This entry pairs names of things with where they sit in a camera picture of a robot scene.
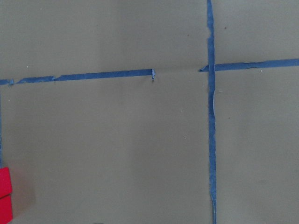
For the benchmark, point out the red block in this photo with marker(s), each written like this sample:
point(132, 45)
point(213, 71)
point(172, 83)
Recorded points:
point(5, 182)

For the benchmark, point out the torn blue tape strip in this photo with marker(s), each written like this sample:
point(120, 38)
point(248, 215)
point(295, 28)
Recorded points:
point(85, 76)

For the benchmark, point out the short blue tape right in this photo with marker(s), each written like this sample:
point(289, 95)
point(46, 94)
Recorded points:
point(251, 65)

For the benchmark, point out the long vertical blue tape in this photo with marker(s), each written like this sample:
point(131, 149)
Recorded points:
point(211, 115)

